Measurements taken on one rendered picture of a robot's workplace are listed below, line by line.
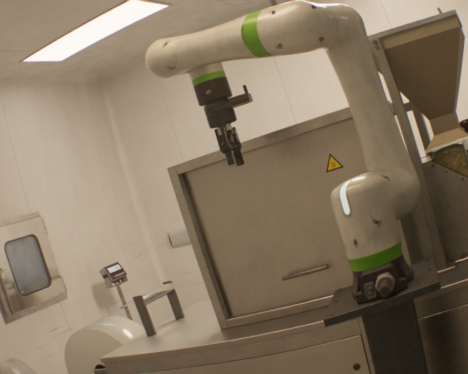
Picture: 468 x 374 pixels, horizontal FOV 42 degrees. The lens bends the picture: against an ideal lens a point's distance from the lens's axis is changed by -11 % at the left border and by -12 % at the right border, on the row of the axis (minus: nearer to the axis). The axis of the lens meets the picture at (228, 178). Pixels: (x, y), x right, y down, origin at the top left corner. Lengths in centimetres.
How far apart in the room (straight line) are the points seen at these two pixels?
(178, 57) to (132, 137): 516
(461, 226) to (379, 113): 58
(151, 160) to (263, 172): 470
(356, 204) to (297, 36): 37
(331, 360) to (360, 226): 61
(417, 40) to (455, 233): 59
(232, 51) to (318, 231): 68
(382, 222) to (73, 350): 166
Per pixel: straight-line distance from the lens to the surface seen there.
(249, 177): 203
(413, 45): 190
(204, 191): 210
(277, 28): 142
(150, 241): 682
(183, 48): 162
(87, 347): 265
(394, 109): 187
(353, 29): 153
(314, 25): 140
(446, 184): 195
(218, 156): 203
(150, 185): 672
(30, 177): 563
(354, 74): 152
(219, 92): 176
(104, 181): 647
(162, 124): 659
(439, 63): 192
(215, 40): 155
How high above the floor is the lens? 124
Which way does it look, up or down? level
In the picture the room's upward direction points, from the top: 18 degrees counter-clockwise
